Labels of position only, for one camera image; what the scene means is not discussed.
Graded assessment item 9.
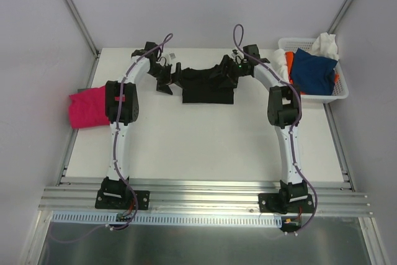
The black t shirt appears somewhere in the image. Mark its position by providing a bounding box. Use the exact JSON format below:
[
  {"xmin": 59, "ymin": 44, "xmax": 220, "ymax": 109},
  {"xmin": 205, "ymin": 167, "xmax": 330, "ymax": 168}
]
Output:
[{"xmin": 182, "ymin": 68, "xmax": 234, "ymax": 104}]

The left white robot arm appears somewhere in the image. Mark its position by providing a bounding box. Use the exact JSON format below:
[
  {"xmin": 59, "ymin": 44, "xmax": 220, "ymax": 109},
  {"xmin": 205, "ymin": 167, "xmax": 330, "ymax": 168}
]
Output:
[{"xmin": 100, "ymin": 41, "xmax": 174, "ymax": 208}]

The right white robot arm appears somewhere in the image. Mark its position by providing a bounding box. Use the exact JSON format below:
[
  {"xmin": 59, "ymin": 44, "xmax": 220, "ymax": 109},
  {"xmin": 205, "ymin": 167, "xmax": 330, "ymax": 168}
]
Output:
[{"xmin": 209, "ymin": 44, "xmax": 308, "ymax": 212}]

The white t shirt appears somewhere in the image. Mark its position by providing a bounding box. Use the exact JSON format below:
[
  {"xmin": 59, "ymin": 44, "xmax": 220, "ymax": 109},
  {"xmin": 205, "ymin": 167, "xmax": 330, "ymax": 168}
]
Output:
[{"xmin": 271, "ymin": 49, "xmax": 288, "ymax": 82}]

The orange t shirt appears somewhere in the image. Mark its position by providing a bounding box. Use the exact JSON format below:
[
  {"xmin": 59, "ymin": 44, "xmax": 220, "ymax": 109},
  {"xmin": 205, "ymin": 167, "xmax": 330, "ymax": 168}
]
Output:
[{"xmin": 285, "ymin": 52, "xmax": 305, "ymax": 88}]

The folded pink t shirt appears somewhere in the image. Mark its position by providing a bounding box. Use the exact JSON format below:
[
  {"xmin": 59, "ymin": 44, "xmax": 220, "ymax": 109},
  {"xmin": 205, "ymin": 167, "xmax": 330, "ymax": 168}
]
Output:
[{"xmin": 68, "ymin": 86, "xmax": 110, "ymax": 129}]

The blue t shirt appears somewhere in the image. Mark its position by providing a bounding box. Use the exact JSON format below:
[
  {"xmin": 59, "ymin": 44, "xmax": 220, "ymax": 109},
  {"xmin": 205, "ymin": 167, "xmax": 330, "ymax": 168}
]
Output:
[{"xmin": 293, "ymin": 48, "xmax": 337, "ymax": 96}]

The white cloth in basket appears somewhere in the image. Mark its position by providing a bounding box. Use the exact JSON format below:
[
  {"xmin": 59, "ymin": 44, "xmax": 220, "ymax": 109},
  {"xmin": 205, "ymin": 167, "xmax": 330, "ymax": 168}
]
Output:
[{"xmin": 311, "ymin": 32, "xmax": 339, "ymax": 61}]

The white plastic basket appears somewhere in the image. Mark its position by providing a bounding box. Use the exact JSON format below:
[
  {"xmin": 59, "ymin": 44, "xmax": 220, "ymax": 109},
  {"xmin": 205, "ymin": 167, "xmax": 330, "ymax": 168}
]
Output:
[{"xmin": 278, "ymin": 37, "xmax": 349, "ymax": 104}]

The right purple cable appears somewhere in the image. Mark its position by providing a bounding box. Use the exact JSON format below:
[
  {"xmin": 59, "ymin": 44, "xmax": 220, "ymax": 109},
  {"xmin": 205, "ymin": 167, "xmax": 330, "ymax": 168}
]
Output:
[{"xmin": 232, "ymin": 24, "xmax": 319, "ymax": 237}]

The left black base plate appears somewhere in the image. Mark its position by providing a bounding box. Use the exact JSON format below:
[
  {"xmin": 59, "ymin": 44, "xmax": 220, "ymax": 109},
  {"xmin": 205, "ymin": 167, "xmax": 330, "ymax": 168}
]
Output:
[{"xmin": 94, "ymin": 190, "xmax": 150, "ymax": 210}]

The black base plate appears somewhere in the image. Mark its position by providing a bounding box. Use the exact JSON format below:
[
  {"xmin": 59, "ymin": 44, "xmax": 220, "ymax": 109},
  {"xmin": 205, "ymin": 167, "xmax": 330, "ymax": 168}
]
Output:
[
  {"xmin": 94, "ymin": 190, "xmax": 150, "ymax": 210},
  {"xmin": 258, "ymin": 193, "xmax": 314, "ymax": 215}
]

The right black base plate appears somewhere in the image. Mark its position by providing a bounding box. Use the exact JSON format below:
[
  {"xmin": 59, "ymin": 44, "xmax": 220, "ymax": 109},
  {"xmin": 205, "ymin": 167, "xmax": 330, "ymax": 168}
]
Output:
[{"xmin": 258, "ymin": 193, "xmax": 314, "ymax": 215}]

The white slotted cable duct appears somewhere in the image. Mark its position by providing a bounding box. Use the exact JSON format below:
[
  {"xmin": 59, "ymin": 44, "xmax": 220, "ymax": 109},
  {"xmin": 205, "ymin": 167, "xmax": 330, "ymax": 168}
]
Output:
[{"xmin": 51, "ymin": 211, "xmax": 282, "ymax": 228}]

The aluminium mounting rail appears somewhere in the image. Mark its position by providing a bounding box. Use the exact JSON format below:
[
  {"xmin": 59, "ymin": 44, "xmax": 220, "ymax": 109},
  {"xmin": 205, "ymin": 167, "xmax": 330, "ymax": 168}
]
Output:
[{"xmin": 38, "ymin": 177, "xmax": 375, "ymax": 217}]

